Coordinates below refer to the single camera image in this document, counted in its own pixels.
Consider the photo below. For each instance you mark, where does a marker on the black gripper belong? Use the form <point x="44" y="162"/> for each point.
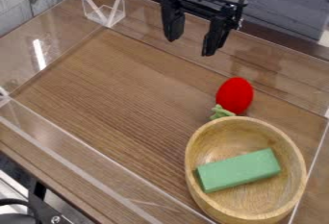
<point x="222" y="12"/>

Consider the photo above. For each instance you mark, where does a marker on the green rectangular block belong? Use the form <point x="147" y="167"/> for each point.
<point x="238" y="170"/>

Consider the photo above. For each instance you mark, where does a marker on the brown wooden bowl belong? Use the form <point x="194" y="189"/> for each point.
<point x="264" y="201"/>

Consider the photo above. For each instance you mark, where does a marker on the red toy strawberry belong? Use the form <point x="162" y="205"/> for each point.
<point x="233" y="98"/>

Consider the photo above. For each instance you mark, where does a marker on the clear acrylic corner bracket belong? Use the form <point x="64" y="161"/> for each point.
<point x="104" y="15"/>

